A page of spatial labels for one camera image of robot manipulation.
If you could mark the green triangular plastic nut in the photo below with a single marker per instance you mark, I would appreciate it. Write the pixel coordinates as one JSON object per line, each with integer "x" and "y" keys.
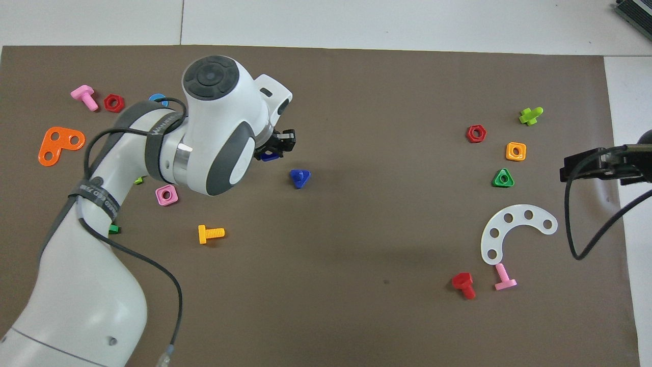
{"x": 496, "y": 180}

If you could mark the orange plastic bolt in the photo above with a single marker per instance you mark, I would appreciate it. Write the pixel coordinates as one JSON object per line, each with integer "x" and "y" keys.
{"x": 210, "y": 234}

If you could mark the blue two-hole plastic strip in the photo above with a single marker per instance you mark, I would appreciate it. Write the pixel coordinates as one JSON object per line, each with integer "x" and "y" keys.
{"x": 156, "y": 97}

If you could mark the red hexagonal plastic nut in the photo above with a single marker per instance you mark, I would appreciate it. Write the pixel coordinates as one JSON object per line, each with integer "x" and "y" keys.
{"x": 114, "y": 103}
{"x": 469, "y": 134}

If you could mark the orange square plastic nut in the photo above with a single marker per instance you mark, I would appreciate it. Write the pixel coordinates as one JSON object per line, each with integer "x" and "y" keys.
{"x": 509, "y": 152}

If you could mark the red plastic bolt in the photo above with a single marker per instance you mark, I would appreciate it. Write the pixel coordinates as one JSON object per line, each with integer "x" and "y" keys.
{"x": 462, "y": 281}

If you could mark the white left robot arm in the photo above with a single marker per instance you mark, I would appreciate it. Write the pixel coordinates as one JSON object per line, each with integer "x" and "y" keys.
{"x": 214, "y": 132}

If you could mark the brown table mat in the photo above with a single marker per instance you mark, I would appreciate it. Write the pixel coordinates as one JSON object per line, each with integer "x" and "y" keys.
{"x": 356, "y": 306}

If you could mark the white curved five-hole plate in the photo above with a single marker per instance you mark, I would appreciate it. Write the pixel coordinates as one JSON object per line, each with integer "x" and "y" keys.
{"x": 496, "y": 224}

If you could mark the lime cross-head plastic bolt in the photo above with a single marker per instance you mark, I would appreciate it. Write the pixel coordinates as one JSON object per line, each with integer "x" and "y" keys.
{"x": 530, "y": 116}

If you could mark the pink plastic bolt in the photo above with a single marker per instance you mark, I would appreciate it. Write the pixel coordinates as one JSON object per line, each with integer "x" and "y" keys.
{"x": 84, "y": 96}
{"x": 504, "y": 278}

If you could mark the pink square plastic nut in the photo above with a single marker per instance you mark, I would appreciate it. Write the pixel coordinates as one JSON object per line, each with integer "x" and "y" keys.
{"x": 159, "y": 195}

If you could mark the blue triangular-head plastic bolt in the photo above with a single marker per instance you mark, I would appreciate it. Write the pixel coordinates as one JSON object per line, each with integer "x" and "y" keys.
{"x": 298, "y": 178}

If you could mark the blue square plastic nut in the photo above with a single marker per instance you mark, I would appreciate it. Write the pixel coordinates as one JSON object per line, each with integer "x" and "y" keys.
{"x": 270, "y": 157}

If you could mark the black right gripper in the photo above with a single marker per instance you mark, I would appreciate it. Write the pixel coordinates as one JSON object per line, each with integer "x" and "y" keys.
{"x": 629, "y": 165}

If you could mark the dark ribbed electronic device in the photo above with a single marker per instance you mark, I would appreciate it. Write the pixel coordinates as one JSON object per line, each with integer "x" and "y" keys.
{"x": 634, "y": 11}

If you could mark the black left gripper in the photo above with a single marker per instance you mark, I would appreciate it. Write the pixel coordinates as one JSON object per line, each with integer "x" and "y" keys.
{"x": 270, "y": 142}

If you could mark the orange heart-shaped plastic plate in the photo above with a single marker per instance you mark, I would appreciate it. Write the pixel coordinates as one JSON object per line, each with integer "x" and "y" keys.
{"x": 51, "y": 145}

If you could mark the green plastic bolt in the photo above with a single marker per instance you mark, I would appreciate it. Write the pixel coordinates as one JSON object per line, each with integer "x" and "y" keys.
{"x": 114, "y": 229}

